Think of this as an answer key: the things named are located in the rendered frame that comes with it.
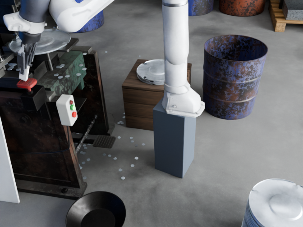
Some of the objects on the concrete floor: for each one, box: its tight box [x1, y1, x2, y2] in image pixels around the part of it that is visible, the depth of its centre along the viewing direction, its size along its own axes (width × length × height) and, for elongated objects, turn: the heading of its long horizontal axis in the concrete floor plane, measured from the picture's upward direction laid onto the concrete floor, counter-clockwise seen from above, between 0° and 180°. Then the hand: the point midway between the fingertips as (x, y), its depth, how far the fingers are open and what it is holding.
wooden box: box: [122, 59, 192, 131], centre depth 219 cm, size 40×38×35 cm
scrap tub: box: [202, 34, 268, 120], centre depth 222 cm, size 42×42×48 cm
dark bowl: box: [65, 191, 126, 227], centre depth 156 cm, size 30×30×7 cm
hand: (24, 72), depth 122 cm, fingers closed
